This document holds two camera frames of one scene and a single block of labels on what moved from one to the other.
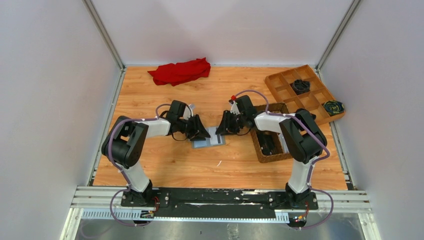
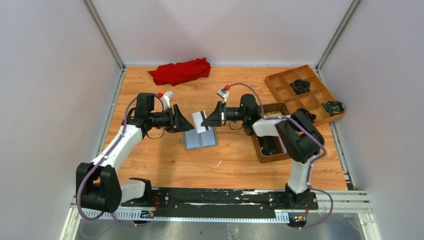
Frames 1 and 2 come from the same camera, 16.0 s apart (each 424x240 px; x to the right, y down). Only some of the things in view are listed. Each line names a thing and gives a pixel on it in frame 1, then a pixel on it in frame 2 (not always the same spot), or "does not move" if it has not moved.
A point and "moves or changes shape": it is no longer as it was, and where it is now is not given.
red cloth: x=174 y=74 does not move
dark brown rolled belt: x=305 y=116 does not move
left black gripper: x=193 y=126 → x=174 y=117
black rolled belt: x=301 y=87 does not move
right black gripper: x=232 y=123 → x=222 y=113
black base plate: x=217 y=202 does not move
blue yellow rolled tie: x=333 y=107 does not move
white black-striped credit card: x=214 y=138 moves or changes shape
